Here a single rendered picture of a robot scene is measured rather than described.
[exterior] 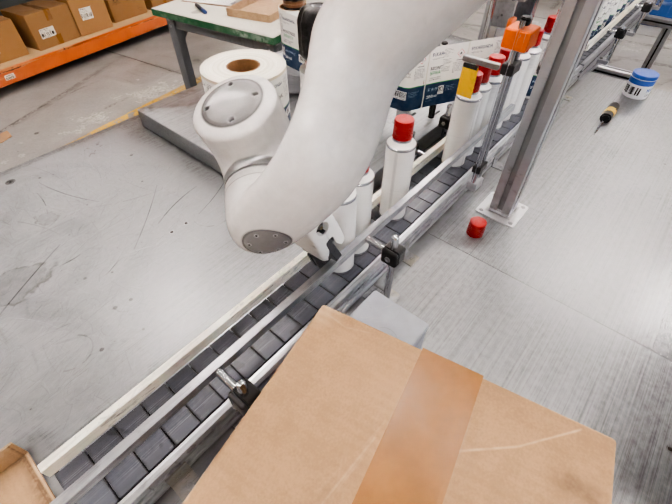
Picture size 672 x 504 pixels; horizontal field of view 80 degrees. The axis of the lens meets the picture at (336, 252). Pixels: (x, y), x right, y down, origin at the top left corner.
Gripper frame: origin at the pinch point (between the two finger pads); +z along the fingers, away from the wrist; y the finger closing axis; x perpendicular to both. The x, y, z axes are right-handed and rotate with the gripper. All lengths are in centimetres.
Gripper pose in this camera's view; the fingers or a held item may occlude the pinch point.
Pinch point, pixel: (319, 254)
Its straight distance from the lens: 64.1
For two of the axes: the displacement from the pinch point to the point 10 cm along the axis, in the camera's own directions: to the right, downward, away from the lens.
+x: -6.1, 7.6, -2.4
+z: 2.2, 4.5, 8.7
